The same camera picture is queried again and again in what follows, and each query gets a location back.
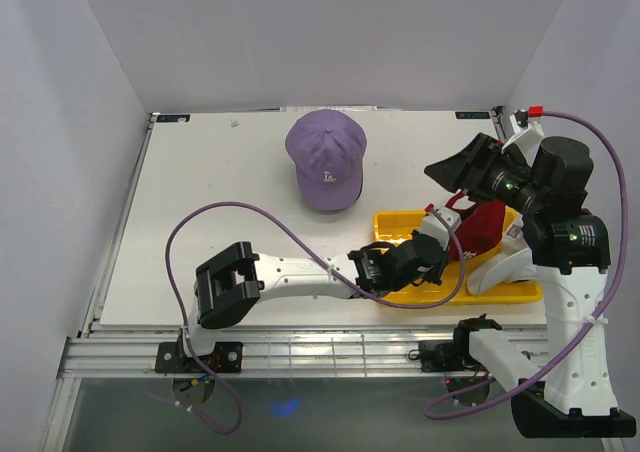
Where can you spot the white baseball cap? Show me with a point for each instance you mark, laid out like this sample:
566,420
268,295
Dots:
512,264

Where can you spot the purple baseball cap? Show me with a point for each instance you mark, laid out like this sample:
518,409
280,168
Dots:
327,148

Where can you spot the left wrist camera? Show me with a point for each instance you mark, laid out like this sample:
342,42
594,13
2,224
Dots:
441,217

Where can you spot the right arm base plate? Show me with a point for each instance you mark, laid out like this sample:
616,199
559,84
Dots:
441,356

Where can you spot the yellow plastic tray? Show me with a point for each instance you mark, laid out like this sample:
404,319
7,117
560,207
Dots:
397,226

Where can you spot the black baseball cap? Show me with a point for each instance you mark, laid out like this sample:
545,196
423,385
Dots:
357,190

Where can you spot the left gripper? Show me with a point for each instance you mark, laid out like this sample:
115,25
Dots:
443,240

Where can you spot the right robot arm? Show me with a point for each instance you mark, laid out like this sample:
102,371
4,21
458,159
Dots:
571,396

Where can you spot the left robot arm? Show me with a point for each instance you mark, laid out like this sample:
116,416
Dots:
231,283

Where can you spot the red baseball cap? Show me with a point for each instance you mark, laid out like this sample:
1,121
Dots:
481,227

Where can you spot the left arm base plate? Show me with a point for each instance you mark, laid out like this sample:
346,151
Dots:
226,357

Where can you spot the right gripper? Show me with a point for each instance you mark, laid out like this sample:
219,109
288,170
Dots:
470,166

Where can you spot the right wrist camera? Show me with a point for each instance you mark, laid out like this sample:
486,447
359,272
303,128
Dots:
527,130

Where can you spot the aluminium frame rail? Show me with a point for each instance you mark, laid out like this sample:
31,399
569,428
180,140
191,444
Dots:
203,181

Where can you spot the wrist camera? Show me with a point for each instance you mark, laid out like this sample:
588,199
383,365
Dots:
527,130
441,217

